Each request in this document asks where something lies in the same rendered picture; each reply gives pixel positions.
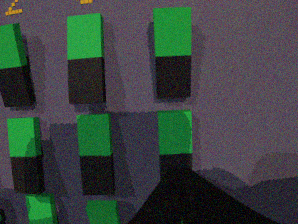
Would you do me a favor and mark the grey switch panel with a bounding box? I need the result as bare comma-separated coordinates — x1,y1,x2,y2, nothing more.
0,0,298,224

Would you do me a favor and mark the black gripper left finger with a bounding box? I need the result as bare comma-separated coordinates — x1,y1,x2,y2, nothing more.
128,169,182,224

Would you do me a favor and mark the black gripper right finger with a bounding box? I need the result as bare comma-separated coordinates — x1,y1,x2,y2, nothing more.
178,167,278,224

